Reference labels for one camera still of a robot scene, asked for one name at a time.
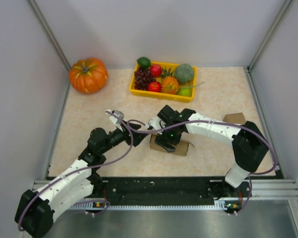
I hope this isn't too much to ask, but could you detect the purple grape bunch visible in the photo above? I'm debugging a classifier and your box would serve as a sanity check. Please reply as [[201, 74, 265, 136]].
[[134, 66, 156, 91]]

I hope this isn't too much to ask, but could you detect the aluminium frame post left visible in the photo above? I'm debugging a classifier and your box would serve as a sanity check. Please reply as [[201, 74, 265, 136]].
[[27, 0, 71, 71]]

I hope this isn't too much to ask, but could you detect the green netted melon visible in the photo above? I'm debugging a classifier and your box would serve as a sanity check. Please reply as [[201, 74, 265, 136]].
[[174, 63, 195, 84]]

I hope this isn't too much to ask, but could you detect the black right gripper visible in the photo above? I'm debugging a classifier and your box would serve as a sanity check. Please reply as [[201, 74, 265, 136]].
[[154, 122, 182, 153]]

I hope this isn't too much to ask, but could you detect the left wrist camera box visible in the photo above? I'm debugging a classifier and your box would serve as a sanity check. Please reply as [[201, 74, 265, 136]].
[[105, 110, 124, 130]]

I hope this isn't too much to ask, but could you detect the red apple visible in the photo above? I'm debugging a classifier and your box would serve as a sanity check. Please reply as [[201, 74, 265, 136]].
[[148, 81, 161, 93], [150, 64, 162, 77]]

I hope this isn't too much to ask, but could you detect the red apple front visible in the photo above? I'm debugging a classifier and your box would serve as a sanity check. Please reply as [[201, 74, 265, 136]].
[[148, 81, 161, 93]]

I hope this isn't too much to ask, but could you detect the dark green lime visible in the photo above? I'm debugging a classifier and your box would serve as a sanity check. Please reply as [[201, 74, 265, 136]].
[[137, 57, 151, 68]]

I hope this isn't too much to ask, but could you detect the orange pumpkin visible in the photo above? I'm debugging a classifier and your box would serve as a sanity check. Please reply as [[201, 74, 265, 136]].
[[68, 58, 108, 94]]

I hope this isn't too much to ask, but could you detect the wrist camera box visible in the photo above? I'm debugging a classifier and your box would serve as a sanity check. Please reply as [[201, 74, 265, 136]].
[[148, 117, 165, 130], [105, 110, 124, 130]]

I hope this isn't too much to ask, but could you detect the orange horned melon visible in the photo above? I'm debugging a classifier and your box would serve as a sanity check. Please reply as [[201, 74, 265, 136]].
[[161, 68, 179, 95]]

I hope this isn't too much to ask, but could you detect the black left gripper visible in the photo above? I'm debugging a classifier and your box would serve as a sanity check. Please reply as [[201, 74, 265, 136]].
[[99, 120, 148, 154]]

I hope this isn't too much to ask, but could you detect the white slotted cable duct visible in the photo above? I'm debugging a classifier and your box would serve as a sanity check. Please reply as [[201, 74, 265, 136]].
[[69, 199, 241, 211]]

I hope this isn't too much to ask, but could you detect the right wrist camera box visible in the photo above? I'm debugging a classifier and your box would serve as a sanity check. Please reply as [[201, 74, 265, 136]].
[[148, 117, 165, 130]]

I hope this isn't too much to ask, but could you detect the red apple rear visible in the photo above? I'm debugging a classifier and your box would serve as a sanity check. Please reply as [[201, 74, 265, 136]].
[[150, 64, 162, 77]]

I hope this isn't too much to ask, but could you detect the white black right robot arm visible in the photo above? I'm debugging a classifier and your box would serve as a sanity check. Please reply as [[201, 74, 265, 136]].
[[149, 105, 269, 196]]

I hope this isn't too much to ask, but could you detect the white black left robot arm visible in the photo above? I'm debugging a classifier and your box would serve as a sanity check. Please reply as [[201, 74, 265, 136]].
[[14, 120, 146, 238]]

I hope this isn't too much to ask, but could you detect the light green apple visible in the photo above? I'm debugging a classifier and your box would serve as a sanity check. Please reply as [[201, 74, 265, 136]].
[[176, 82, 204, 97]]

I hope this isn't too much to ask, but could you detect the aluminium frame post right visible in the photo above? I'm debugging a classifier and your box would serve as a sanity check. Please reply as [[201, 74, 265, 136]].
[[247, 0, 295, 74]]

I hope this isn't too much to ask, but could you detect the aluminium frame post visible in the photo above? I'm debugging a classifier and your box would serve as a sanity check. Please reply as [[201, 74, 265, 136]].
[[247, 0, 295, 74], [27, 0, 71, 71]]

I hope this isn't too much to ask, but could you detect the brown cardboard box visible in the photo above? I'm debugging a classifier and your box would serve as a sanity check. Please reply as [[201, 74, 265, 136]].
[[223, 113, 246, 124]]

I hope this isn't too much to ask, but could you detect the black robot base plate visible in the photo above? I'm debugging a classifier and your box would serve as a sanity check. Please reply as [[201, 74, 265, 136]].
[[89, 177, 250, 205]]

